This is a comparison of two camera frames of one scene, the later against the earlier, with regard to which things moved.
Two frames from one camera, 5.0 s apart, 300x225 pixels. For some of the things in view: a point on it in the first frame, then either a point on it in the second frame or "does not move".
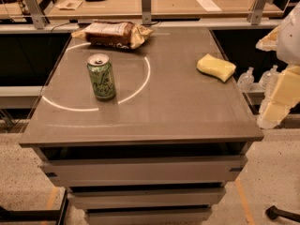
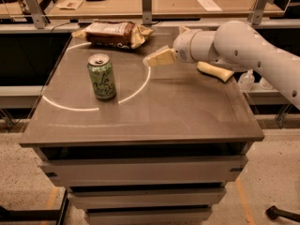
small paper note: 70,4 does not move
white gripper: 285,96 → 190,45
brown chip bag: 113,35 does not move
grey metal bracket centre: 145,7 does not move
